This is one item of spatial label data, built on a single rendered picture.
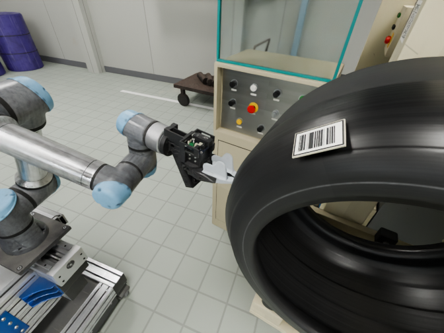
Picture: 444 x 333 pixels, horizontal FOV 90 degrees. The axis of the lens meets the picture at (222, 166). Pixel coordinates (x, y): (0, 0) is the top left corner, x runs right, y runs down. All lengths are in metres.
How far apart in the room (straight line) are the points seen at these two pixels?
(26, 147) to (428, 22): 0.89
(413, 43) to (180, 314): 1.59
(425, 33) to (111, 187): 0.73
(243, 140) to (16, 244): 1.08
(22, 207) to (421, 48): 1.26
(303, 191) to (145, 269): 1.58
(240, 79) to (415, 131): 0.98
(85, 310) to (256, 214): 1.28
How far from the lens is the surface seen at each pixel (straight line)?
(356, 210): 0.86
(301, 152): 0.28
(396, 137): 0.28
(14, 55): 6.58
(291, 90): 1.12
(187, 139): 0.52
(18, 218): 1.11
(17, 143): 0.71
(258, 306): 0.74
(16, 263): 1.19
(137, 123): 0.61
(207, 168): 0.52
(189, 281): 1.70
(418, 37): 0.65
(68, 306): 1.61
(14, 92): 0.84
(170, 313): 1.65
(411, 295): 0.81
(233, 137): 1.28
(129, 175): 0.61
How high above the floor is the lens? 1.55
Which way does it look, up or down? 39 degrees down
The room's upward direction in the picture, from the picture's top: 3 degrees clockwise
